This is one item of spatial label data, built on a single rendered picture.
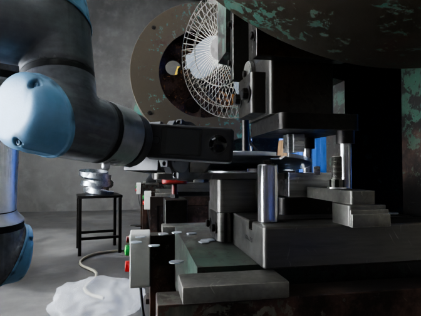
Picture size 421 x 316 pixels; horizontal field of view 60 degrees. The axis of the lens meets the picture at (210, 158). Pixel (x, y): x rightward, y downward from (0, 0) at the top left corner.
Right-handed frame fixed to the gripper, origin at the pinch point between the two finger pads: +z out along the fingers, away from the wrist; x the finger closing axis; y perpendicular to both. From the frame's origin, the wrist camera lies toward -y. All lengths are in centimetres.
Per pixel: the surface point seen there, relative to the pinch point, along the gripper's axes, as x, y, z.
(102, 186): -2, 224, 206
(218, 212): 9.6, 1.4, 6.8
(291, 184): 3.7, -11.0, 11.9
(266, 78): -16.5, -6.6, 9.2
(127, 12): -356, 448, 468
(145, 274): 26.1, 27.1, 19.6
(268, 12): -13.8, -16.4, -18.9
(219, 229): 12.7, 1.0, 6.9
